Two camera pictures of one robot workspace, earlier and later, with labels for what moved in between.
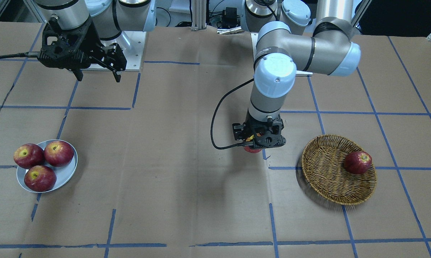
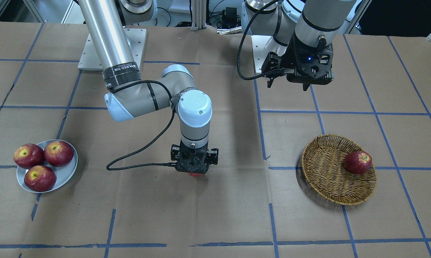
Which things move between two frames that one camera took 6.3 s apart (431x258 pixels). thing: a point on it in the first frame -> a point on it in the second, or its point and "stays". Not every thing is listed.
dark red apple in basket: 357,162 stays
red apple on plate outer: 40,178 stays
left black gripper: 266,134 -> 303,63
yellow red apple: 248,149 -> 194,174
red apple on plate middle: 29,156 stays
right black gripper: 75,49 -> 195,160
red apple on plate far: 58,153 stays
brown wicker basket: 323,171 stays
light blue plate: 63,173 stays
